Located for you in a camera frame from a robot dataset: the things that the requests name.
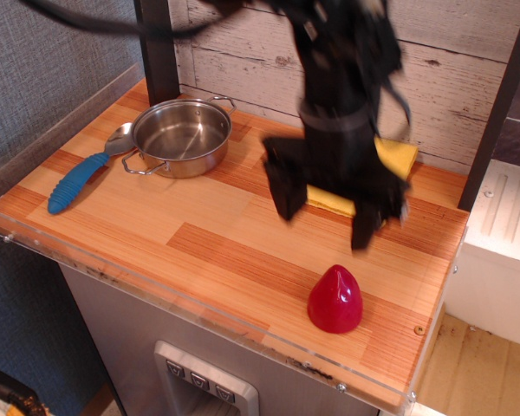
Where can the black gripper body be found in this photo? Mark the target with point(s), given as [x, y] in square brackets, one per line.
[338, 155]

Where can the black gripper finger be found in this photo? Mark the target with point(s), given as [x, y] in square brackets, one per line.
[368, 219]
[288, 189]

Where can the red toy pepper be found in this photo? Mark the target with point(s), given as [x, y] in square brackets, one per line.
[335, 304]

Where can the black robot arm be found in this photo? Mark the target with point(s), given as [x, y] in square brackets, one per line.
[348, 50]

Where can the yellow folded cloth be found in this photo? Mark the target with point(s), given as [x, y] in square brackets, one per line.
[396, 156]

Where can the small steel pot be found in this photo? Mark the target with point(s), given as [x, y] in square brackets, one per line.
[181, 138]

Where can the white toy sink unit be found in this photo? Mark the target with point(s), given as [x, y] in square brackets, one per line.
[484, 286]

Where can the clear acrylic edge guard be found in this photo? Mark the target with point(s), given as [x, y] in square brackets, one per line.
[250, 282]

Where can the grey toy cabinet front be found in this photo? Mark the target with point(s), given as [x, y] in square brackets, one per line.
[125, 327]

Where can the silver dispenser panel with buttons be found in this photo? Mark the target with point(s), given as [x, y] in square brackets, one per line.
[193, 386]

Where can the yellow object bottom left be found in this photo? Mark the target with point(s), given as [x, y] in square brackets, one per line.
[15, 403]

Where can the blue handled metal spoon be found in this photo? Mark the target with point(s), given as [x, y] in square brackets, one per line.
[69, 187]

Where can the dark vertical post left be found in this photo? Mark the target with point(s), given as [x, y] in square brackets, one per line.
[159, 58]

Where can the dark vertical post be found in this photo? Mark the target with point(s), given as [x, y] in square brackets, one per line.
[498, 114]
[159, 58]

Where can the dark vertical post right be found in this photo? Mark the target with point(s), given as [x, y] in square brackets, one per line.
[498, 114]

